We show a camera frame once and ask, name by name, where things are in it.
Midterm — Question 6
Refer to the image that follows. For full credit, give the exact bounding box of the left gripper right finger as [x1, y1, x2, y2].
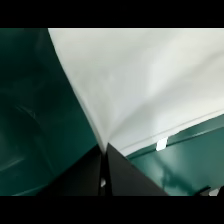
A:
[105, 142, 168, 197]

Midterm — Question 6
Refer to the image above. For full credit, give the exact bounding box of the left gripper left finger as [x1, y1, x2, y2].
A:
[37, 143, 104, 197]

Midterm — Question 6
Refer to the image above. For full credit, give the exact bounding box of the white shirt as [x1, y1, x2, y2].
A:
[47, 28, 224, 158]

